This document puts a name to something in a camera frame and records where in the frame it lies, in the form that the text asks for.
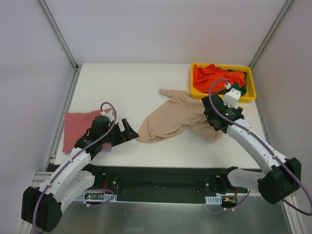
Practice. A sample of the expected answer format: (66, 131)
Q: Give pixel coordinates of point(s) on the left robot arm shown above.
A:
(44, 206)

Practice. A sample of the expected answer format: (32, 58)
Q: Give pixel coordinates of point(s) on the aluminium frame post right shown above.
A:
(271, 31)

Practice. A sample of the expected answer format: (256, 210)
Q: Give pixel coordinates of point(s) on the folded purple t shirt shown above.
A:
(104, 147)

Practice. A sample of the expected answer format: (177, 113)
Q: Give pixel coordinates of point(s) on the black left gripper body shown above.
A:
(119, 134)

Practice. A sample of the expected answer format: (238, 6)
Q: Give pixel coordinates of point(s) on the yellow plastic bin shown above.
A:
(250, 94)

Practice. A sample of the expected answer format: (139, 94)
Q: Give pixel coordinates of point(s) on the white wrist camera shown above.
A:
(231, 98)
(109, 114)

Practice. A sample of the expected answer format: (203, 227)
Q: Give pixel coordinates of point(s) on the left perforated cable tray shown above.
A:
(96, 197)

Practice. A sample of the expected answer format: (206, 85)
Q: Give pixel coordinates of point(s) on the orange t shirt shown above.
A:
(203, 77)

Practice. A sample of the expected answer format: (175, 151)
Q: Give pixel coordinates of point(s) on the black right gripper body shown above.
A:
(212, 119)

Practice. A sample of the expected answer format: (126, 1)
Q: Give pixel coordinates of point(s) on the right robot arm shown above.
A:
(279, 175)

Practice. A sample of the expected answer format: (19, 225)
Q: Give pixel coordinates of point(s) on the green t shirt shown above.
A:
(240, 84)

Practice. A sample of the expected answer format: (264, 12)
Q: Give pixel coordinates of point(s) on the aluminium frame post left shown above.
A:
(57, 33)

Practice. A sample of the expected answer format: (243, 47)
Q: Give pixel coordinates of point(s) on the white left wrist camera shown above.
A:
(109, 114)

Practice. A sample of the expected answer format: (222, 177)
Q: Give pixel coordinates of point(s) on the perforated cable tray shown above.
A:
(96, 197)
(213, 200)

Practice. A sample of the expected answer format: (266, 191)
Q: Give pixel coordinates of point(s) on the aluminium frame rail left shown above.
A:
(57, 133)

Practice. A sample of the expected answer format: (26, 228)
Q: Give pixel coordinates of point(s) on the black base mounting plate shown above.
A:
(162, 185)

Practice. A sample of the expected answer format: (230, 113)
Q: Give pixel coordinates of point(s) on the aluminium frame post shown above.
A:
(57, 33)
(271, 31)

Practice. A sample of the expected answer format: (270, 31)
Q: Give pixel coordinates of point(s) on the folded red t shirt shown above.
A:
(75, 126)

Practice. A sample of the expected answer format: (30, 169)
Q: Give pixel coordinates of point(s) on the right perforated cable tray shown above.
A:
(213, 200)

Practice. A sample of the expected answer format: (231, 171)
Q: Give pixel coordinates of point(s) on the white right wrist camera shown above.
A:
(231, 98)

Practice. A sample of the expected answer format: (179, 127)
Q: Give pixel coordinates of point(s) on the beige t shirt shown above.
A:
(173, 117)

